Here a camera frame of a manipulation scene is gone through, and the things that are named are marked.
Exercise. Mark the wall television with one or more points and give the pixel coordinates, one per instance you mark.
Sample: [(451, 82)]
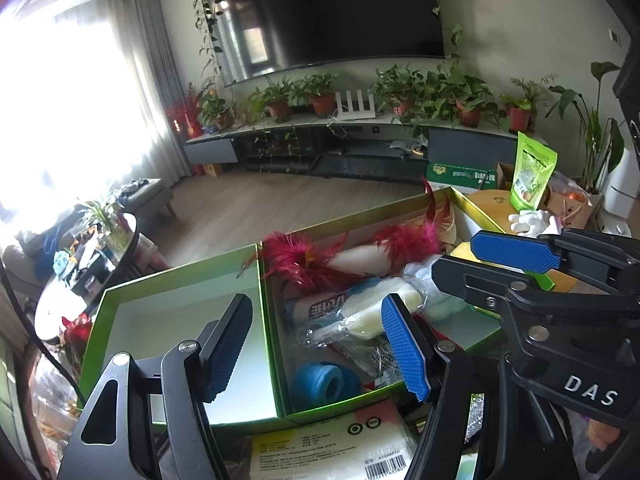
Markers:
[(325, 15)]

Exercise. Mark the green pouch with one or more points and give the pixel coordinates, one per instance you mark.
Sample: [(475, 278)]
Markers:
[(532, 170)]

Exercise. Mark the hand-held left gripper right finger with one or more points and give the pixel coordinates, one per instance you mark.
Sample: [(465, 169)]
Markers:
[(405, 355)]

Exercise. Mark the grey ottoman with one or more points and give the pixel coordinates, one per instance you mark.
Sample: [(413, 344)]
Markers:
[(150, 197)]

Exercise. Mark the dark round coffee table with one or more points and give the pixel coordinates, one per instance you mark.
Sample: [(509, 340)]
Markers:
[(50, 310)]

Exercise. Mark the green cardboard box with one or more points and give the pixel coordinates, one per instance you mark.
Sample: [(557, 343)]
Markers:
[(475, 332), (165, 310)]

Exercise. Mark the large leafy floor plant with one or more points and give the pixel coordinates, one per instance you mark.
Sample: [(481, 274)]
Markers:
[(590, 130)]

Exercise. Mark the window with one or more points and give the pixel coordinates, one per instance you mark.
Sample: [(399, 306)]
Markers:
[(50, 110)]

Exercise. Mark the trailing vine plant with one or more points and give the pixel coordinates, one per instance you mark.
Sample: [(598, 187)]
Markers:
[(207, 20), (440, 0)]

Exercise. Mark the white glove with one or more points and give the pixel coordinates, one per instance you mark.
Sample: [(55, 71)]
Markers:
[(530, 221)]

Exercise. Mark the white sponges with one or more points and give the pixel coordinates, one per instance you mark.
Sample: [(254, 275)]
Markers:
[(370, 310)]

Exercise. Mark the tan paper bag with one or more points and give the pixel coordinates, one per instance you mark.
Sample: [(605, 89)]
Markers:
[(570, 207)]

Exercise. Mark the light blue plush toy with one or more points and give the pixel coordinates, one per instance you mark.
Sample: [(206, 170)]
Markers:
[(63, 261)]

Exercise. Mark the row of potted plants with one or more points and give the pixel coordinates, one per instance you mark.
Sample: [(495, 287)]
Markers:
[(450, 90)]

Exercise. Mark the small cardboard box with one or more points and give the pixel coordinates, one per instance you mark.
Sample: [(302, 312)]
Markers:
[(215, 169)]

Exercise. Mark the red patterned pouch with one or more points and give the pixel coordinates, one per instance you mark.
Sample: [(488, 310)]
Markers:
[(77, 335)]

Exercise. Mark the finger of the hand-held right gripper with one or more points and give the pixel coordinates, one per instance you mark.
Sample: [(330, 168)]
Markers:
[(515, 252), (475, 285)]

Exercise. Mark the blue white cylinder can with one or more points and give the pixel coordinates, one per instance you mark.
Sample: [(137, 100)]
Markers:
[(320, 312)]

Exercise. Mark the red flower decoration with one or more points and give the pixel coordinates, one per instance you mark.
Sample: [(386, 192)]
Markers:
[(185, 115)]

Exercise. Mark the white wall socket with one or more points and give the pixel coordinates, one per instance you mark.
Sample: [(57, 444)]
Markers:
[(614, 36)]

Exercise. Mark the green white carton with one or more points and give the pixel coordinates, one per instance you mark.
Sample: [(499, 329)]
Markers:
[(460, 177)]

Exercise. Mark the spider plant in glass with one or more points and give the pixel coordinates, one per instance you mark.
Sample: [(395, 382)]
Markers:
[(107, 222)]

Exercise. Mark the white router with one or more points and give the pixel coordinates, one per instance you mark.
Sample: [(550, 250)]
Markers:
[(355, 105)]

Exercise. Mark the grey curtain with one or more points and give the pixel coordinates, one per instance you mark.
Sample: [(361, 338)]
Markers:
[(155, 85)]

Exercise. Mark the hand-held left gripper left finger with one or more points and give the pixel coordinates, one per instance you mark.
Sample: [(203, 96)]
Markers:
[(230, 350)]

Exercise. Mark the white labelled packet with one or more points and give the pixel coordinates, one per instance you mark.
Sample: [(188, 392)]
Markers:
[(320, 440)]

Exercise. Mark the grey sofa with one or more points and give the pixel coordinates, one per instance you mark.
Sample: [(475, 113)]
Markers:
[(20, 265)]

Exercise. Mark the red feather ornament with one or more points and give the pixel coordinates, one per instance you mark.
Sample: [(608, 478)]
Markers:
[(410, 240)]

